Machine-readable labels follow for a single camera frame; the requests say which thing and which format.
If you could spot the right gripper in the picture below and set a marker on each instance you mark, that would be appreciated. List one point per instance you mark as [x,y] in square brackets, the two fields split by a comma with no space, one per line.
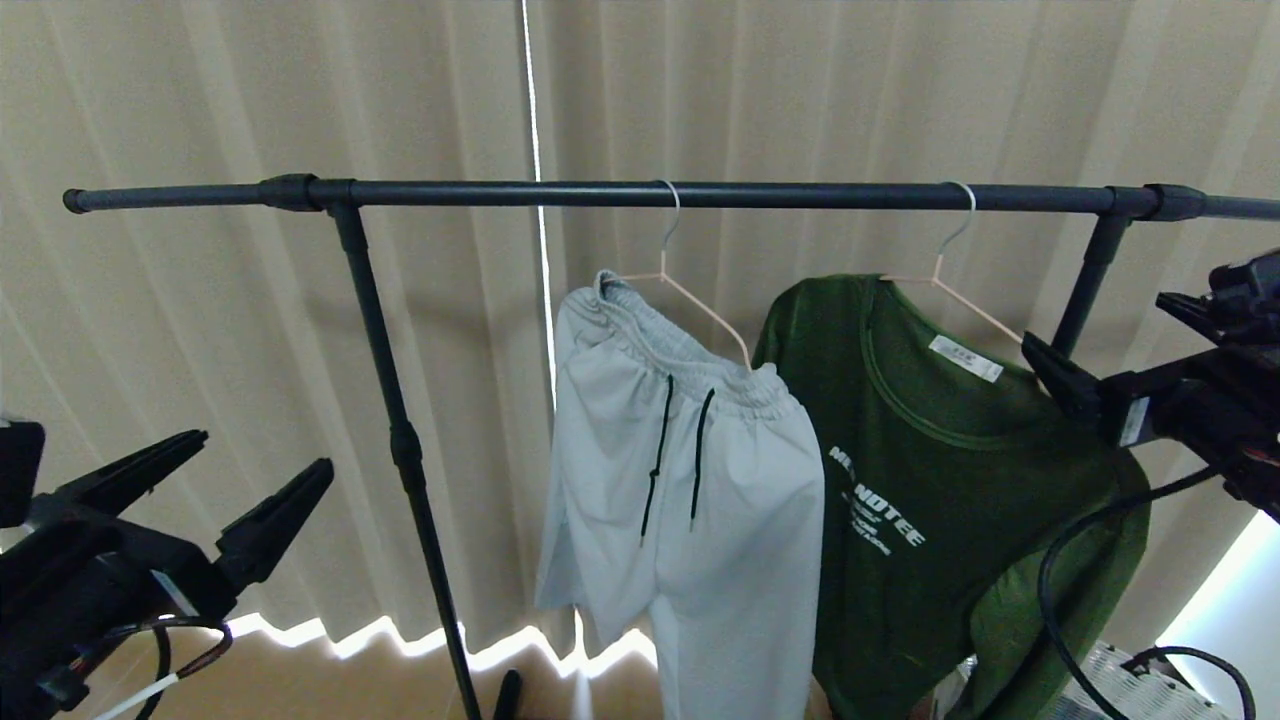
[1210,410]

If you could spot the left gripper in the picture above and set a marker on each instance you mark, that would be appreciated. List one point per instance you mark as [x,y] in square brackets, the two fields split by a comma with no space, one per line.
[90,600]

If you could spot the pink clothes hanger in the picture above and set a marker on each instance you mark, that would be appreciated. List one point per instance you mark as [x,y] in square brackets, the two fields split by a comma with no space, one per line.
[965,298]
[700,305]

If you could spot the green garment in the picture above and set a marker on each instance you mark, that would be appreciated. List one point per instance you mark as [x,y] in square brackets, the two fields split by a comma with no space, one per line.
[950,560]

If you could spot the pale grey shorts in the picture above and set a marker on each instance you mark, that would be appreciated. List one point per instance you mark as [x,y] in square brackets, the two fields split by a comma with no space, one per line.
[720,520]

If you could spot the white laundry basket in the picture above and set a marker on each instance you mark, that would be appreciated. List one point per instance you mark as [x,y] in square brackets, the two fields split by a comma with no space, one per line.
[1130,690]

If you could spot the black clothes rack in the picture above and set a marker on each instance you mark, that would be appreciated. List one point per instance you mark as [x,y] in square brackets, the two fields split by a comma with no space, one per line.
[500,194]

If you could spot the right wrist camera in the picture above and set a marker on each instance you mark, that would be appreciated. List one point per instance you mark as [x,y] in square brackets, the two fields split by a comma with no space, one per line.
[1250,285]

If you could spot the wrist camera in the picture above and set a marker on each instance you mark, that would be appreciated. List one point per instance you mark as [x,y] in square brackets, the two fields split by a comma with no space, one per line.
[20,470]
[1250,285]

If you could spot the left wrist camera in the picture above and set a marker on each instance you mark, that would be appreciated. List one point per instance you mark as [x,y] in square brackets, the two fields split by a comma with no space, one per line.
[20,470]

